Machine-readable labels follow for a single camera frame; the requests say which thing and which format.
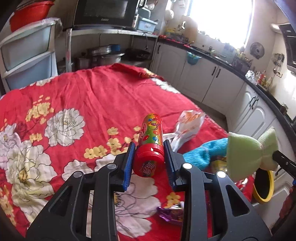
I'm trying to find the blue mesh cloth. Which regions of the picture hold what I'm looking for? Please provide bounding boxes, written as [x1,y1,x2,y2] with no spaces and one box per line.
[183,137,229,169]

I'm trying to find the blue hanging basket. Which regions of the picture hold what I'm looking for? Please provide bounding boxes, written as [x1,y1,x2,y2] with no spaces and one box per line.
[186,51,201,66]

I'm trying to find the round wall ornament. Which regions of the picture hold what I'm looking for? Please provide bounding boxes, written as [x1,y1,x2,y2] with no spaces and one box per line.
[250,42,265,60]

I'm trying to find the white orange snack wrapper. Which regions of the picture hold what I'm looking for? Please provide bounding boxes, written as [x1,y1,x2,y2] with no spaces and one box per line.
[170,110,206,152]

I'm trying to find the white pole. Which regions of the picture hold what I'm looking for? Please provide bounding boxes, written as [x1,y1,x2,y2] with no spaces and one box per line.
[66,29,73,73]

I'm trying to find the grey counter shelf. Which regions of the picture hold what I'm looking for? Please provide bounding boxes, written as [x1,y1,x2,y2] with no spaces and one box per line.
[67,27,160,39]

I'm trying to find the purple candy wrapper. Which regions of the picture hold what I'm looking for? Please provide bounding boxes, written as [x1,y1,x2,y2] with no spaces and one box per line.
[158,202,185,223]

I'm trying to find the black countertop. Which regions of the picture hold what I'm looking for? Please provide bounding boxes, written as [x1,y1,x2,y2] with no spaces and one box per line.
[157,37,296,130]

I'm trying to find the red floral blanket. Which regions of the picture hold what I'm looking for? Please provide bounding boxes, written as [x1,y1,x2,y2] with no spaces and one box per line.
[0,63,255,241]

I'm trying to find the wall utensil rack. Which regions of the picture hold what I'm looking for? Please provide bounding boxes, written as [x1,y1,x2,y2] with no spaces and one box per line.
[272,53,285,75]

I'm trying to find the group of condiment bottles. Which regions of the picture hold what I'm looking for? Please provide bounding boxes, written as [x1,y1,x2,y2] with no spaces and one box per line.
[256,70,274,88]

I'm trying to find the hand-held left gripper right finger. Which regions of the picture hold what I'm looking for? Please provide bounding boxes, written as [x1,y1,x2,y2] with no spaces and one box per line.
[163,139,272,241]

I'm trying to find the plastic drawer unit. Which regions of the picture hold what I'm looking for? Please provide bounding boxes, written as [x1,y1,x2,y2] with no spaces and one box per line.
[0,19,59,93]

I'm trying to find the red plastic basin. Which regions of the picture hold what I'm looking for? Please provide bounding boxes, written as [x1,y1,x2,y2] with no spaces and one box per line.
[9,1,55,33]

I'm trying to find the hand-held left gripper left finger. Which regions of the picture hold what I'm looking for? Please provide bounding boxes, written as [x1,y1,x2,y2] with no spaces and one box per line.
[26,141,137,241]

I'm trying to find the range hood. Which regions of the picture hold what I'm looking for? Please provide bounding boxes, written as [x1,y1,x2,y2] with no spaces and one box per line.
[278,23,296,75]

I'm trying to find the black microwave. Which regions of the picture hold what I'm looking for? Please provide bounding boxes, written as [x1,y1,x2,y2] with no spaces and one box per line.
[73,0,141,29]

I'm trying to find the white kitchen cabinets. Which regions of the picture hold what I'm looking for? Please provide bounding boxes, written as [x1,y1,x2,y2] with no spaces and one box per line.
[150,42,296,200]

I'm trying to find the yellow rimmed bin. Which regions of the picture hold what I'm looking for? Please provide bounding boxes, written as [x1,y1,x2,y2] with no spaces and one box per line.
[253,169,275,204]

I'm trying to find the window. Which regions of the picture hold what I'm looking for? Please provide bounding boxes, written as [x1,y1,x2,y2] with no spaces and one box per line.
[187,0,253,45]

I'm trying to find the dark wok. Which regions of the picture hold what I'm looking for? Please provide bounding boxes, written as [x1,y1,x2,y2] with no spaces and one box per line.
[125,47,151,60]

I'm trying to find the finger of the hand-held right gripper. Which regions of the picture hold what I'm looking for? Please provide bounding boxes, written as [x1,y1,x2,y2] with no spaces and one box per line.
[272,150,296,179]

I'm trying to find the light blue plastic box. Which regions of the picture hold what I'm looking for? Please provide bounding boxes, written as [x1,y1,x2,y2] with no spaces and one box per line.
[136,16,159,32]

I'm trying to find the person's red clothing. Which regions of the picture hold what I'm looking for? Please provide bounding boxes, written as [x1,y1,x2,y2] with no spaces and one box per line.
[279,189,293,219]

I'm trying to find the red candy tube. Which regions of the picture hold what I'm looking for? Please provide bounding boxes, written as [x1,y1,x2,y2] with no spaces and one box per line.
[132,113,164,178]

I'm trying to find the green sponge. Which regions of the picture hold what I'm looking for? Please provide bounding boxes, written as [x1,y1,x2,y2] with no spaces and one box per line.
[226,128,280,181]

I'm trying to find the steel pot with lid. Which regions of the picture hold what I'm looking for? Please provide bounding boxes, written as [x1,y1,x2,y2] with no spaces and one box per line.
[87,45,125,67]

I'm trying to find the yellow brown snack wrapper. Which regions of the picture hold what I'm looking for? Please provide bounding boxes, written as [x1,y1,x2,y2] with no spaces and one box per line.
[209,156,228,174]

